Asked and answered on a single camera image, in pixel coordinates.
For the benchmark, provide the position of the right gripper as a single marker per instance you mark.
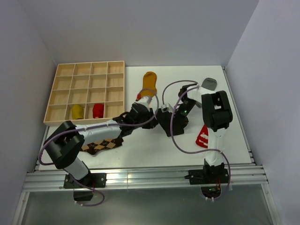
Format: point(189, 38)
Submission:
point(179, 119)

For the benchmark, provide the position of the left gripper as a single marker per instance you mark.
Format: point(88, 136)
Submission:
point(151, 125)

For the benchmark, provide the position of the red santa sock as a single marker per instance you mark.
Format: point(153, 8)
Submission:
point(98, 111)
point(203, 137)

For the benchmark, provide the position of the yellow bear sock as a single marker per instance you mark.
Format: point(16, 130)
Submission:
point(77, 112)

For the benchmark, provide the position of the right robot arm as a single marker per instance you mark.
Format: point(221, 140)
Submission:
point(217, 116)

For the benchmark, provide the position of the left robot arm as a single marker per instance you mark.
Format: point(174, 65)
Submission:
point(65, 143)

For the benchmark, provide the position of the mustard striped-cuff sock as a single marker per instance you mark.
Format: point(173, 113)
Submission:
point(149, 84)

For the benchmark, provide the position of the grey sock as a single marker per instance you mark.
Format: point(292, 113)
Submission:
point(209, 83)

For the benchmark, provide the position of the wooden compartment tray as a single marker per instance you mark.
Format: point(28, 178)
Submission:
point(86, 84)

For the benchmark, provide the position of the brown argyle sock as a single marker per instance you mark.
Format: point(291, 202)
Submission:
point(94, 148)

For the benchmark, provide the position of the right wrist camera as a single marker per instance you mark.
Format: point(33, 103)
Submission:
point(167, 108)

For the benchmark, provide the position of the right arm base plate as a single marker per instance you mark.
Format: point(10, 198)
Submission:
point(197, 177)

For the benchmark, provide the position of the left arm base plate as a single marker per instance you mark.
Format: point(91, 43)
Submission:
point(92, 180)

